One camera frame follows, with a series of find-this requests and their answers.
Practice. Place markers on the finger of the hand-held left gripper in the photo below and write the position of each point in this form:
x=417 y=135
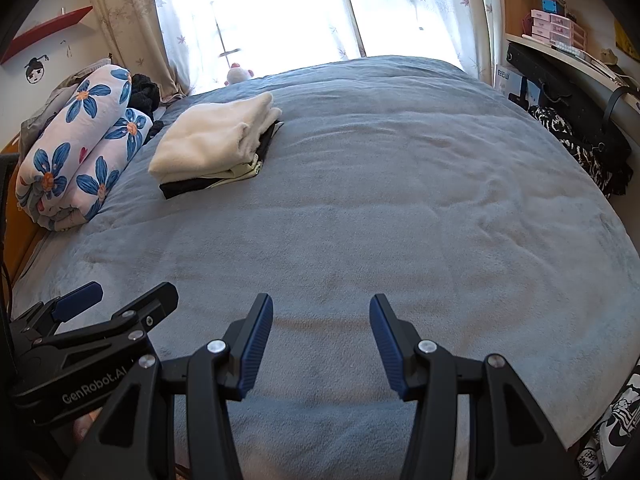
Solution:
x=80 y=300
x=150 y=305

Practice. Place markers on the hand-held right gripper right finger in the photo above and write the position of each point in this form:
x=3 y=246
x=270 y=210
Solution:
x=387 y=347

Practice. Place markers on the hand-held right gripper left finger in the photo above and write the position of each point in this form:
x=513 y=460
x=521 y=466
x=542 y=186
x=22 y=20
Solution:
x=255 y=345

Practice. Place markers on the white fluffy cardigan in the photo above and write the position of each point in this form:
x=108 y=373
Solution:
x=210 y=135

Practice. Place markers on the grey clothes pile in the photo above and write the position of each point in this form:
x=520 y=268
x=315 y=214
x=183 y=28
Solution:
x=50 y=105

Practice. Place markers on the dark clothes pile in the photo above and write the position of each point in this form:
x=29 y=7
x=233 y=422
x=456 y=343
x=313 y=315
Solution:
x=145 y=92

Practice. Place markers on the wooden headboard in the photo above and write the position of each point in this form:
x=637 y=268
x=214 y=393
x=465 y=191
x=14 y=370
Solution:
x=20 y=230

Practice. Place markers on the blue bed blanket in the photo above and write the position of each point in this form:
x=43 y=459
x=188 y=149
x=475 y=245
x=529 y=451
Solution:
x=375 y=210

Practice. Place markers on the yellow-green black-trimmed garment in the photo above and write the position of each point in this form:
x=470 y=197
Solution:
x=242 y=172

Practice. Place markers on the blue floral rolled quilt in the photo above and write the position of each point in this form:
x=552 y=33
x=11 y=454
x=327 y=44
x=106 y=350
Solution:
x=65 y=135

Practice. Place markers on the black white printed fabric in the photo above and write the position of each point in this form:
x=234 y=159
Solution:
x=617 y=425

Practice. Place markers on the pink white plush toy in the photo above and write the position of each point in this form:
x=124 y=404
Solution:
x=239 y=74

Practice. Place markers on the black white patterned cloth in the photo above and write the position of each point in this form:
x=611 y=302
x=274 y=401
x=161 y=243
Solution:
x=575 y=150

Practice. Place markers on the beige floral curtain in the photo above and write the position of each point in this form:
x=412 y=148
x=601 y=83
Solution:
x=487 y=20
x=125 y=25

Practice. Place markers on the white cardboard box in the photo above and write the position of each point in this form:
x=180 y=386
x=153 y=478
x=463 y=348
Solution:
x=505 y=82

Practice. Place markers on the white sheer floral curtain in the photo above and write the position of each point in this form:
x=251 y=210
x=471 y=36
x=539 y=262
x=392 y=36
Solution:
x=415 y=10
x=250 y=10

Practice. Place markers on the curved white desk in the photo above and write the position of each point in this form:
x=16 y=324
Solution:
x=575 y=62

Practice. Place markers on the pink drawer organizer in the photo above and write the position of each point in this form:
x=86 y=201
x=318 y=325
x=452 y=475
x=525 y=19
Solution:
x=557 y=30

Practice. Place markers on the small olive figurine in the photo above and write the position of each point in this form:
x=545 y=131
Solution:
x=609 y=56

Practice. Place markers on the small blue box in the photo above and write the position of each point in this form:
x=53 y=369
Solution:
x=550 y=6

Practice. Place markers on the yellow hanging cloth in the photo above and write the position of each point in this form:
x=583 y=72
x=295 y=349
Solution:
x=629 y=42

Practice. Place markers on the face wall sticker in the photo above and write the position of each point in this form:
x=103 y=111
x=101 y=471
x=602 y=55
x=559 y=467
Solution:
x=36 y=71

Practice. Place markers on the red wall shelf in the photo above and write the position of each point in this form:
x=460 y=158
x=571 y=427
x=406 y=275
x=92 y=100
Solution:
x=45 y=32

